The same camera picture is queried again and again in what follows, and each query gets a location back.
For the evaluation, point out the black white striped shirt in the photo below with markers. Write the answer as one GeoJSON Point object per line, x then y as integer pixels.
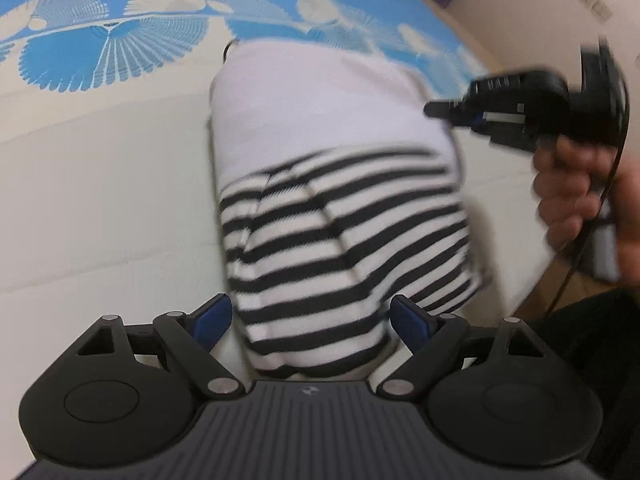
{"type": "Point", "coordinates": [340, 220]}

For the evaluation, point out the blue white printed bedsheet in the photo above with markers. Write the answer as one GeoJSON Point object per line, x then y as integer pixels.
{"type": "Point", "coordinates": [100, 185]}

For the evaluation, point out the person's dark clothing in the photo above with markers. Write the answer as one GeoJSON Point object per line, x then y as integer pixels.
{"type": "Point", "coordinates": [610, 360]}

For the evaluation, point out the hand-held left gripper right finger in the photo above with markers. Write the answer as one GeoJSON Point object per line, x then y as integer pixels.
{"type": "Point", "coordinates": [407, 320]}

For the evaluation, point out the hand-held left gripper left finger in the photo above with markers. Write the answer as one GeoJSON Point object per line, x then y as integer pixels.
{"type": "Point", "coordinates": [212, 317]}

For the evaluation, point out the person's right hand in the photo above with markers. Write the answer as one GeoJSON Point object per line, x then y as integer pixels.
{"type": "Point", "coordinates": [565, 195]}

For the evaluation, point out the person's right forearm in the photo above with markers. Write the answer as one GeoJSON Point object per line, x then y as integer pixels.
{"type": "Point", "coordinates": [631, 220]}

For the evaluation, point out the wall outlet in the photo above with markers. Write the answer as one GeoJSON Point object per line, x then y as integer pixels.
{"type": "Point", "coordinates": [595, 4]}

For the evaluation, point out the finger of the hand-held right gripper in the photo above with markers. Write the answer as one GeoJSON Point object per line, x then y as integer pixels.
{"type": "Point", "coordinates": [450, 110]}

